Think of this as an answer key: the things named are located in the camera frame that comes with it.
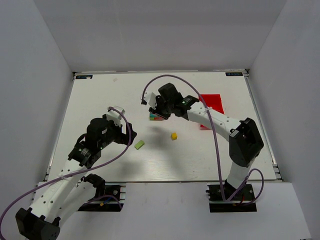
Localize teal long wood block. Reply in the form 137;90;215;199
149;113;159;118

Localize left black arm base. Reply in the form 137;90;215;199
77;183;126;213

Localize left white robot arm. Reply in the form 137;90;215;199
15;115;137;240

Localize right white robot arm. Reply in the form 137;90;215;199
141;83;264;201

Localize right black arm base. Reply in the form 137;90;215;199
203;183;258;213

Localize light green flat block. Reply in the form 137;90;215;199
134;140;145;150

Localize yellow cube wood block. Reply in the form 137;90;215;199
170;132;178;141

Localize red plastic bin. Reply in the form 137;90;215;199
201;94;225;114

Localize left table logo sticker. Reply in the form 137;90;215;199
75;75;93;80

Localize table logo sticker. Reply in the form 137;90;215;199
225;72;243;77
75;75;93;80

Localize right table logo sticker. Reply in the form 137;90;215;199
225;72;243;77

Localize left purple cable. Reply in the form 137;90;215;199
0;106;133;235

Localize purple cable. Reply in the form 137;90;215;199
0;106;133;235
141;74;265;206

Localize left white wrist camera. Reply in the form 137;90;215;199
106;106;126;127

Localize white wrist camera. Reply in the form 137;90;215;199
141;91;157;110
106;106;126;127

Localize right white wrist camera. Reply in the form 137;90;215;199
141;91;157;110

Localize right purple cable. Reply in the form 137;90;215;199
141;74;265;206

